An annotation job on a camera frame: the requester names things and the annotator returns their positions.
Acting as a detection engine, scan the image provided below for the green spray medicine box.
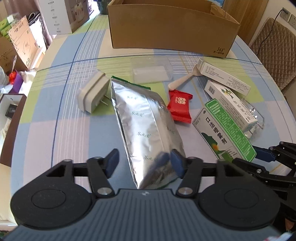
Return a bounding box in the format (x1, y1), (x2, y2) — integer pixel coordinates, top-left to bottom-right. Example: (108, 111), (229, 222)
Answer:
(193, 99), (257, 162)

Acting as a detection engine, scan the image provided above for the silver foil pouch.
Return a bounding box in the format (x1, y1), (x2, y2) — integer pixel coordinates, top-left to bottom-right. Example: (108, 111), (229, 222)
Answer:
(111, 76), (185, 189)

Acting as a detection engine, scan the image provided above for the white green medicine box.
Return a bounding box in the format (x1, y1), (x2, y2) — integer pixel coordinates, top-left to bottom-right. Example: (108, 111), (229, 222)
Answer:
(204, 79), (251, 132)

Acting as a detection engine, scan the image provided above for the red candy packet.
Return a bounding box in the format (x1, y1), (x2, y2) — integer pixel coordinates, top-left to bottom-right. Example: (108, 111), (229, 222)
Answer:
(167, 90), (193, 123)

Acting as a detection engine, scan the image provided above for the white power adapter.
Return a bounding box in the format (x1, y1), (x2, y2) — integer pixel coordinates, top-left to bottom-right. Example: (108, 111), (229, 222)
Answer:
(77, 70), (110, 113)

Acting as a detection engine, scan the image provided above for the white plastic spoon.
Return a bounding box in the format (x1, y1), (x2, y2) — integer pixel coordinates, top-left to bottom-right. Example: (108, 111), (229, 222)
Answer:
(168, 64), (201, 91)

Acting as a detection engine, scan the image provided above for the white tablet medicine box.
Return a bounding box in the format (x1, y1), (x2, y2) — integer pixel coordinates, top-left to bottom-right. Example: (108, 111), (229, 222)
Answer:
(197, 58), (251, 96)

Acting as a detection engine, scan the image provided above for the clear plastic tray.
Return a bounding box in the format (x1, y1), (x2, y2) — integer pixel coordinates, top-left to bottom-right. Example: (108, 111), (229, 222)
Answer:
(130, 56), (173, 84)

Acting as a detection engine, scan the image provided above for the clear plastic blister pack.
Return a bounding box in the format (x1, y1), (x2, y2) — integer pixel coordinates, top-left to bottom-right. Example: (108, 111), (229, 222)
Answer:
(241, 98), (265, 142)

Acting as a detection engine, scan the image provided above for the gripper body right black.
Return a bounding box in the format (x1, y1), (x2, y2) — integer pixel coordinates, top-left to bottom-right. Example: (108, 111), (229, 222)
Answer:
(232, 141), (295, 211)

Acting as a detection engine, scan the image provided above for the brown quilted chair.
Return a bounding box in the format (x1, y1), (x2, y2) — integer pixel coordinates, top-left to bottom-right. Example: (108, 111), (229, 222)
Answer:
(250, 18), (295, 92)

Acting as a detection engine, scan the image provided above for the brown cardboard box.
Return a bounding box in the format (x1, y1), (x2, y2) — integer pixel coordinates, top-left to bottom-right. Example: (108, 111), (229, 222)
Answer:
(108, 1), (240, 58)

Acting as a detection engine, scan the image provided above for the kraft cardboard package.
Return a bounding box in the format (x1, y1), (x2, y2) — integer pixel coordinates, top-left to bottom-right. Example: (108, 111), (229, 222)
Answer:
(8, 16), (41, 71)

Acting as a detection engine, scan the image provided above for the white appliance box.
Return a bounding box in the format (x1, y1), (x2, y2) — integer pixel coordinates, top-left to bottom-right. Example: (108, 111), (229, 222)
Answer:
(38, 0), (89, 35)

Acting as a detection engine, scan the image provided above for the wall power socket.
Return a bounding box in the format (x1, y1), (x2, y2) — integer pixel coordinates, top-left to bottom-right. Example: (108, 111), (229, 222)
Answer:
(280, 8), (296, 28)

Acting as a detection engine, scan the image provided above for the black charger cable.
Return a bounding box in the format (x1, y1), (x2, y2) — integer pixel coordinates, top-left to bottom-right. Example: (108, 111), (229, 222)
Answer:
(257, 7), (286, 58)

